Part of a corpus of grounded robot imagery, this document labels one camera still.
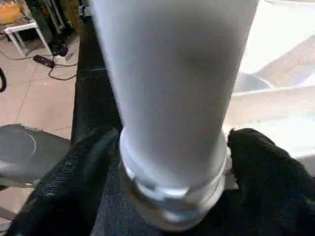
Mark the white plug adapter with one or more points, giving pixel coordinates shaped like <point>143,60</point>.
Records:
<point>59,56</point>

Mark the black power strip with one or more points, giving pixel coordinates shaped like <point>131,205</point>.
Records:
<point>43,61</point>

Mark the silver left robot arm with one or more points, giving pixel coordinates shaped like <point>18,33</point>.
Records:
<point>29,152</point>

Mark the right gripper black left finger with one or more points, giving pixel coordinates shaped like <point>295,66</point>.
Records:
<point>64,196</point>

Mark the white plastic table top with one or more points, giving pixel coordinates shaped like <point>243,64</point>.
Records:
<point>275,108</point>

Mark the white metal stool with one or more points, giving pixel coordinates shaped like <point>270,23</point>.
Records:
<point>19,24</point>

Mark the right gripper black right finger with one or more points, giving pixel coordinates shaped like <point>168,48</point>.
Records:
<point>275,191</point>

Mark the white plastic table leg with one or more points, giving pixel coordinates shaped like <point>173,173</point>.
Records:
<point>172,88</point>

